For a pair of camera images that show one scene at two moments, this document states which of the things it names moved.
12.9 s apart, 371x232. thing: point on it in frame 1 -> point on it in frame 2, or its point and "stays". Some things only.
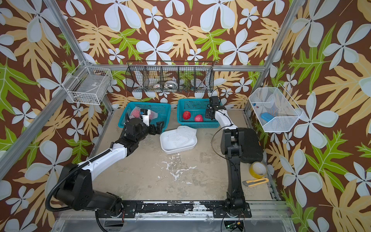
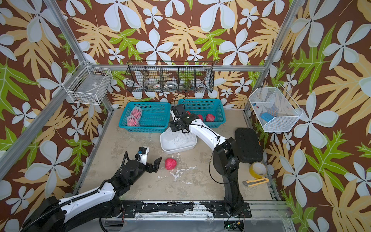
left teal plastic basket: x=163 y=109 stays
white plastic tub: x=171 y=141 stays
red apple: x=198 y=118 stays
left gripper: x=159 y=130 -> x=156 y=165
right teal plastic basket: x=191 y=113 stays
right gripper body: x=207 y=113 -> x=175 y=125
